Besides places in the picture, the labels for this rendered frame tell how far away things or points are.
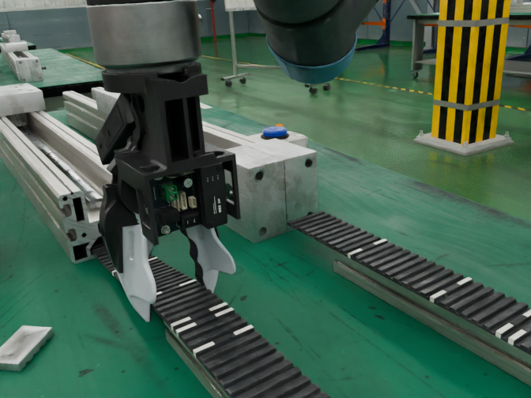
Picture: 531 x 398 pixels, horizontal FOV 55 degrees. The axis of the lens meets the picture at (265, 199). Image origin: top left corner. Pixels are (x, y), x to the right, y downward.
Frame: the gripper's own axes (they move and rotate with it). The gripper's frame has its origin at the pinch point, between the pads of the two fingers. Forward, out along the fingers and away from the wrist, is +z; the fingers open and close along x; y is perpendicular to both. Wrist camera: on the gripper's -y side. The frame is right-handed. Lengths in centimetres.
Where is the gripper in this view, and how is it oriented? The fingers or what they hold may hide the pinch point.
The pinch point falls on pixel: (174, 292)
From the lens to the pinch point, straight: 47.3
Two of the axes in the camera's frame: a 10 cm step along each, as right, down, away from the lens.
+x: 8.3, -2.5, 5.0
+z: 0.6, 9.3, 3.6
